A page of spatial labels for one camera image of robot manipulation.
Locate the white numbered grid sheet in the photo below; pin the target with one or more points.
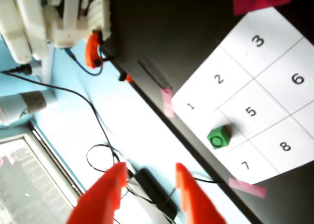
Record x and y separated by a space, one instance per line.
269 98

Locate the pink tape piece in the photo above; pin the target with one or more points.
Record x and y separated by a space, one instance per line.
245 186
167 103
257 0

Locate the grey window frame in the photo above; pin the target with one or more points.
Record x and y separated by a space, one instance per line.
54 165

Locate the black power adapter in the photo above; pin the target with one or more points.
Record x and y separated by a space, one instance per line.
154 189

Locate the green cube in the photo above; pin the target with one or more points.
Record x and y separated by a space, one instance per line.
218 140

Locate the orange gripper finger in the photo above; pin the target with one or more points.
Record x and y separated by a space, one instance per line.
196 204
100 199

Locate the pale tube brown band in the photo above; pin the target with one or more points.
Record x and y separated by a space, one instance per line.
34 101

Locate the orange black table clamp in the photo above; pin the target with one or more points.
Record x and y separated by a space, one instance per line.
127 77
92 49

